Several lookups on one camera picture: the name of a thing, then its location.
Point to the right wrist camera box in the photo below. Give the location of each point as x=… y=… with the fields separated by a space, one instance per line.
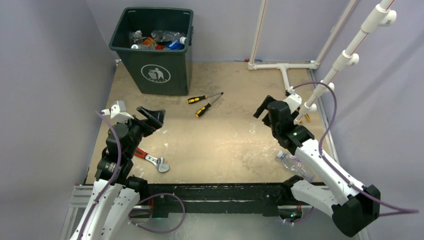
x=293 y=100

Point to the yellow black tool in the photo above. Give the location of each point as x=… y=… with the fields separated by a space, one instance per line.
x=307 y=117

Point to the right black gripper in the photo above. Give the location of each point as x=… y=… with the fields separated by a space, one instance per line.
x=263 y=106

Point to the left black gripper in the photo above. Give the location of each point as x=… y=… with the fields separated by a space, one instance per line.
x=156 y=116

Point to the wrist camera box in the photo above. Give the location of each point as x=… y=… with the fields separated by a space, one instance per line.
x=117 y=112
x=293 y=100

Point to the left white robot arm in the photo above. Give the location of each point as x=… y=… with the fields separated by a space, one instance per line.
x=114 y=191

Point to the crushed clear bottle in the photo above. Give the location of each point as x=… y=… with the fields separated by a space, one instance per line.
x=162 y=36

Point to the black handled pliers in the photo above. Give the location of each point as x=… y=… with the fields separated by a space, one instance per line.
x=197 y=99

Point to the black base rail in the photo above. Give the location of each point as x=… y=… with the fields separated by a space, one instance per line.
x=266 y=199

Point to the dark green trash bin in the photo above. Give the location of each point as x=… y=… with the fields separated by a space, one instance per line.
x=156 y=71

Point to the large orange bottle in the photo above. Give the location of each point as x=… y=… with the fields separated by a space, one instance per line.
x=149 y=44

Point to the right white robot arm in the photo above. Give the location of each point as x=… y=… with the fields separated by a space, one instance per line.
x=346 y=200

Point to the white PVC pipe frame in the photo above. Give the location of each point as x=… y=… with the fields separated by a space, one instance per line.
x=381 y=16

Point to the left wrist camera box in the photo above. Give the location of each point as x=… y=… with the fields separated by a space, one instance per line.
x=117 y=112

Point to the red adjustable wrench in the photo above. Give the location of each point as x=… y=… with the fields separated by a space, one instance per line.
x=158 y=162

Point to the large clear bottle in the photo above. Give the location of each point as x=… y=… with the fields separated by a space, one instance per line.
x=135 y=37

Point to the purple label bottle near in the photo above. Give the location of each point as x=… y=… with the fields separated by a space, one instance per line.
x=294 y=165

